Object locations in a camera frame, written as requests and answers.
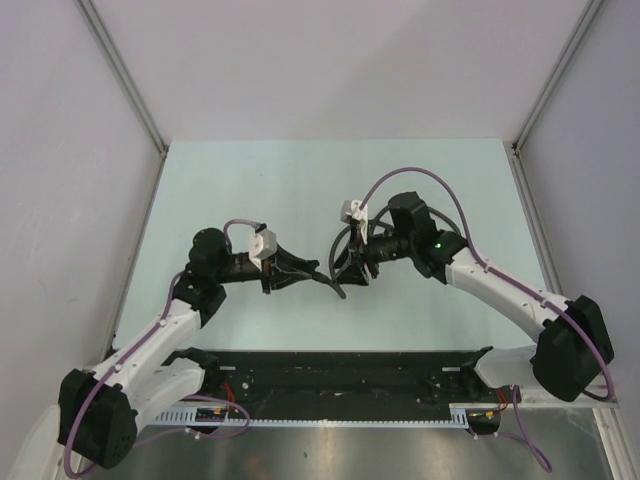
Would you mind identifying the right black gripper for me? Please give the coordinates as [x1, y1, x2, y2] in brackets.
[332, 223, 415, 286]

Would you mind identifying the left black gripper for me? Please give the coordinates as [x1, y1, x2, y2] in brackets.
[214, 242, 311, 294]

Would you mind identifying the black T-shaped connector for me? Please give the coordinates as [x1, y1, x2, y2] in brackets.
[311, 271, 332, 285]

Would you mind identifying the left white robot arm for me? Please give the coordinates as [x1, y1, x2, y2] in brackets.
[58, 224, 332, 479]

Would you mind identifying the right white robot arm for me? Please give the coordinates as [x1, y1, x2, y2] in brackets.
[330, 192, 614, 402]

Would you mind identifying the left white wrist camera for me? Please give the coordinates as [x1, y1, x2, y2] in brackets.
[248, 227, 278, 271]

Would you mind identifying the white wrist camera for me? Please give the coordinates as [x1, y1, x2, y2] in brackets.
[340, 200, 369, 244]
[248, 227, 278, 271]

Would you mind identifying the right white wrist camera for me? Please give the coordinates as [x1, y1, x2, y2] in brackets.
[340, 200, 369, 244]

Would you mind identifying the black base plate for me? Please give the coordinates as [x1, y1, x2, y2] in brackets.
[164, 348, 515, 419]

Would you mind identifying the white slotted cable duct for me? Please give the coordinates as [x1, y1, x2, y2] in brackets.
[151, 403, 502, 429]

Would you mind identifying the left aluminium corner post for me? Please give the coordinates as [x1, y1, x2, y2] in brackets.
[74, 0, 169, 154]

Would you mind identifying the aluminium corner post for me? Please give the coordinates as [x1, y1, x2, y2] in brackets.
[509, 0, 606, 151]
[74, 0, 169, 154]

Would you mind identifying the right aluminium corner post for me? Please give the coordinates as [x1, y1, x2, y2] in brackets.
[509, 0, 606, 151]

